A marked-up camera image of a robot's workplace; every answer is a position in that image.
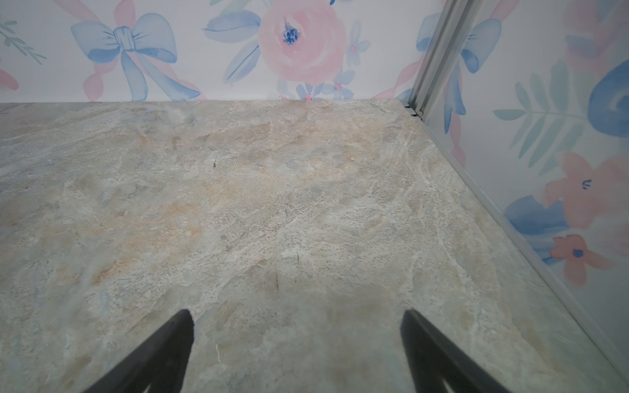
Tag right corner aluminium post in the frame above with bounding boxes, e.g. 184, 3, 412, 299
407, 0, 483, 121

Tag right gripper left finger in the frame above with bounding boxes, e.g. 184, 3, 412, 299
86, 309, 194, 392

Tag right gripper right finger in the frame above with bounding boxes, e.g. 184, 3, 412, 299
400, 309, 509, 393

